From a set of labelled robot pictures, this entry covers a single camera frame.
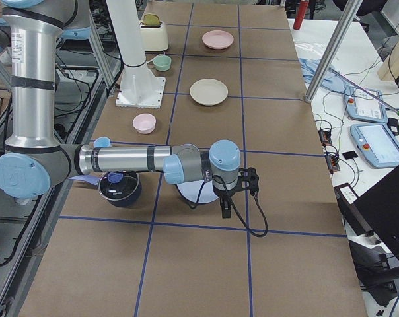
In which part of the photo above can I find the blue plate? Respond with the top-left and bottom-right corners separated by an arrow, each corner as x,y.
176,180 -> 218,204

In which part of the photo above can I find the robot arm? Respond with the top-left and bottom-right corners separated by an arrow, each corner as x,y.
0,1 -> 259,218

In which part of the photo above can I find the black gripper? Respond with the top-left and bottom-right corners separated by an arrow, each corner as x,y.
218,167 -> 259,219

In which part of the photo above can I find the cream plate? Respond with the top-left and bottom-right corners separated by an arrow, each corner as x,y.
190,79 -> 229,106

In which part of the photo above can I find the dark blue saucepan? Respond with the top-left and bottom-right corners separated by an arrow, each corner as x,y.
71,172 -> 142,207

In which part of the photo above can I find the reacher grabber stick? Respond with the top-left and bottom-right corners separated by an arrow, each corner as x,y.
329,67 -> 399,116

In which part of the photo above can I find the toast slice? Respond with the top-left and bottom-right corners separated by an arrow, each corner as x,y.
143,13 -> 161,27

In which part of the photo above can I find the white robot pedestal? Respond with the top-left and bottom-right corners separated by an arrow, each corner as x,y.
106,0 -> 166,108

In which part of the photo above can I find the cream toaster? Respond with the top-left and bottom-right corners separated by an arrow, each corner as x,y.
139,19 -> 169,52

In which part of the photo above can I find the teach pendant far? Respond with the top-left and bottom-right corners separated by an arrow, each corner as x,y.
344,86 -> 388,123

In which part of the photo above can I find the teach pendant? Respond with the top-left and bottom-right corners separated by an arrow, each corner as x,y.
344,86 -> 388,123
349,123 -> 399,168

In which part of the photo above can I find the light blue cloth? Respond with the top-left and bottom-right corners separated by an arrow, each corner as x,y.
299,57 -> 349,95

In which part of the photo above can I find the pink plate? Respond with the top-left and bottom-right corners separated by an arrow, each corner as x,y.
201,30 -> 234,50

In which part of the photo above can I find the black laptop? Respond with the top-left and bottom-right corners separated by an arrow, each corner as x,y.
355,166 -> 399,259

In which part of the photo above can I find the pink bowl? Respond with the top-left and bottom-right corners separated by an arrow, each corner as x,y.
132,113 -> 157,134

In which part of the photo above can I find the glass pot lid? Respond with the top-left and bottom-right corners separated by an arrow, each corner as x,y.
98,172 -> 140,202

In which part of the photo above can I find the green bowl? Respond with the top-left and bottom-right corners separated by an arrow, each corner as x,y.
153,54 -> 172,72

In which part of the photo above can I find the aluminium frame post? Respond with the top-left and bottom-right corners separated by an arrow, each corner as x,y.
304,0 -> 362,103

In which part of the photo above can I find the light blue cup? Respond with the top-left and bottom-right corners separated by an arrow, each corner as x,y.
93,137 -> 112,148

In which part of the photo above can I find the teach pendant near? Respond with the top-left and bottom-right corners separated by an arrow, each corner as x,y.
349,123 -> 399,168

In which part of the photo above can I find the red bottle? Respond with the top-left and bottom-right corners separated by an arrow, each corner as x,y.
293,0 -> 309,30

